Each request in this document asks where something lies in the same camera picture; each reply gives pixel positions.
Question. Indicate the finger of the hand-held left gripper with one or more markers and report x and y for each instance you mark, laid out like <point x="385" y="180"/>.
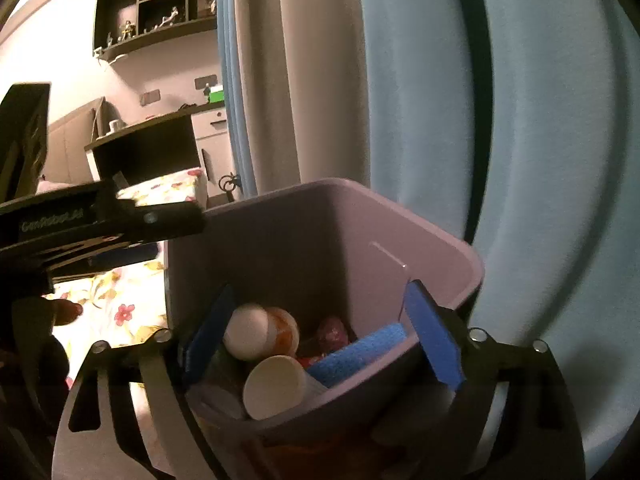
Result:
<point x="120" y="257"/>
<point x="170" y="222"/>

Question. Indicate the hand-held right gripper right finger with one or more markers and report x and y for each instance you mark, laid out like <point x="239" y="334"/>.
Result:
<point x="430" y="335"/>

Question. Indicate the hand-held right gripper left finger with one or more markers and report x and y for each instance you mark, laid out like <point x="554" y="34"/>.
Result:
<point x="205" y="342"/>

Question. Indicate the orange paper cup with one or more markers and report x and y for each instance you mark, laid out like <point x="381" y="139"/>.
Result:
<point x="265" y="330"/>

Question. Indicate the blue silicone mould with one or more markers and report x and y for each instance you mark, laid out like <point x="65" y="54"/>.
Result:
<point x="355" y="355"/>

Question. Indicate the white grid paper cup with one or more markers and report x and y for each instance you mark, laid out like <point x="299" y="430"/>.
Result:
<point x="275" y="387"/>

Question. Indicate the red white wrapper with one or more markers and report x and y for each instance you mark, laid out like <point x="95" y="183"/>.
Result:
<point x="332" y="332"/>

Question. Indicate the grey plastic bin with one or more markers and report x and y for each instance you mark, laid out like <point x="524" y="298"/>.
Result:
<point x="310" y="250"/>

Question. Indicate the person's left hand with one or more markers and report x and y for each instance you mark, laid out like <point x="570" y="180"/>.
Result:
<point x="67" y="311"/>

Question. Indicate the dark wooden desk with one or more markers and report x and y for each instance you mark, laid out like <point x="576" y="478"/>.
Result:
<point x="145" y="150"/>

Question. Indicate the grey padded headboard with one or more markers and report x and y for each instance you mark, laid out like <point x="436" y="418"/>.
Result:
<point x="70" y="145"/>

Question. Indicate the white drawer cabinet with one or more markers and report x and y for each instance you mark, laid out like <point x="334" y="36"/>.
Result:
<point x="215" y="145"/>

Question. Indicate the small white bottle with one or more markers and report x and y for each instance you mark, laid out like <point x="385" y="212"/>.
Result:
<point x="115" y="125"/>

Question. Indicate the green box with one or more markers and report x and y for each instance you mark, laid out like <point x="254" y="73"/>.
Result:
<point x="216" y="94"/>

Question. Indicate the blue curtain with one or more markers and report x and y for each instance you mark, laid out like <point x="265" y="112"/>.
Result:
<point x="525" y="160"/>
<point x="232" y="85"/>

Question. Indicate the grey curtain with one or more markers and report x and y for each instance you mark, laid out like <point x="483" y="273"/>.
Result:
<point x="300" y="85"/>

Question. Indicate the row of figurines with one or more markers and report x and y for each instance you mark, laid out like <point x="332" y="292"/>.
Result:
<point x="170" y="15"/>

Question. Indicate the grey wall socket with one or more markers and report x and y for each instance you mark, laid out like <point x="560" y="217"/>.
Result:
<point x="150" y="97"/>
<point x="205" y="81"/>

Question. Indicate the dark wall shelf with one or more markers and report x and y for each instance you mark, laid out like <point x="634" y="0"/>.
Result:
<point x="115" y="10"/>

